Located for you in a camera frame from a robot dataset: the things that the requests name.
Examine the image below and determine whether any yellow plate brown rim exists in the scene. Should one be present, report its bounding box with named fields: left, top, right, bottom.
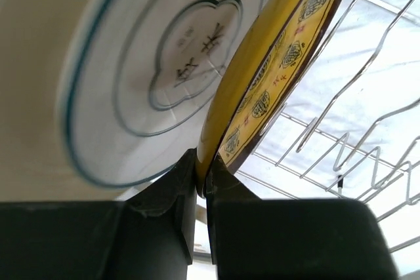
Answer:
left=196, top=0, right=342, bottom=195

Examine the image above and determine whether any silver wire dish rack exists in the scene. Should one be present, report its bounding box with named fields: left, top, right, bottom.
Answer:
left=231, top=0, right=419, bottom=272

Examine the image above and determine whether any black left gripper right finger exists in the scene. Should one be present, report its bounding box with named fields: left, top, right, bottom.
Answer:
left=205, top=158, right=398, bottom=279

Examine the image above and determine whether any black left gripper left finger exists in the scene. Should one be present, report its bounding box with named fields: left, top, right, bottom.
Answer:
left=1, top=149, right=196, bottom=279

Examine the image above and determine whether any white plate thin teal rim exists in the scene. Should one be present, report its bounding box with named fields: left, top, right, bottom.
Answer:
left=60, top=0, right=264, bottom=188

